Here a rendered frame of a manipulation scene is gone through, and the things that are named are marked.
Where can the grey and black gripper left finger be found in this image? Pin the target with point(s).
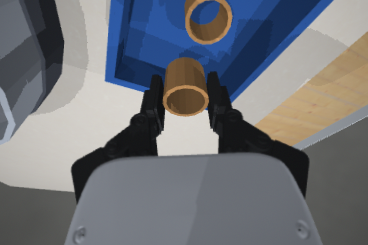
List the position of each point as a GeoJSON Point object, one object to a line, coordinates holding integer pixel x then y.
{"type": "Point", "coordinates": [136, 140]}

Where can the blue open-top crate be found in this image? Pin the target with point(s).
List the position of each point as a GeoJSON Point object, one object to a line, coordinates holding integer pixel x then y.
{"type": "Point", "coordinates": [144, 36]}

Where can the bronze bushing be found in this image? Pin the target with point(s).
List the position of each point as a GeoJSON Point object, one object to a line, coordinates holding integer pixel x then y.
{"type": "Point", "coordinates": [185, 91]}
{"type": "Point", "coordinates": [213, 31]}

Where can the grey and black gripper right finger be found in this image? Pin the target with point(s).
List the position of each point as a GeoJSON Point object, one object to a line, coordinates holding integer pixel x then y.
{"type": "Point", "coordinates": [234, 133]}

